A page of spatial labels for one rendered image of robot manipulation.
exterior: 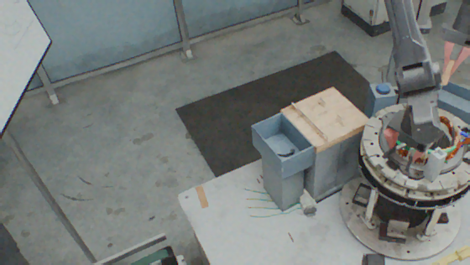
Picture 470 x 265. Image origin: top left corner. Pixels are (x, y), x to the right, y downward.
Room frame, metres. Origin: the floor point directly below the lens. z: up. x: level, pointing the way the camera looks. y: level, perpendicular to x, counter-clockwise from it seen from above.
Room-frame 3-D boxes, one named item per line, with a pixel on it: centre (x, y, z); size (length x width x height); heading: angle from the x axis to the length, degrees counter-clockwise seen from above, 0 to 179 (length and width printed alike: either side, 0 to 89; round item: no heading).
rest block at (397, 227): (0.69, -0.36, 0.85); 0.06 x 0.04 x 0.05; 77
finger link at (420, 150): (0.69, -0.32, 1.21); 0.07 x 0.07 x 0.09; 50
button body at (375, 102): (1.10, -0.35, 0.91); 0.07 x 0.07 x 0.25; 8
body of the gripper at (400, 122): (0.70, -0.31, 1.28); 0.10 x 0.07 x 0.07; 50
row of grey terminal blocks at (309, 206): (0.83, -0.09, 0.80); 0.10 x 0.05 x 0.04; 12
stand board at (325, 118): (0.95, -0.15, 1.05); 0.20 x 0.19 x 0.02; 121
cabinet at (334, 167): (0.95, -0.15, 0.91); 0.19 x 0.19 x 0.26; 31
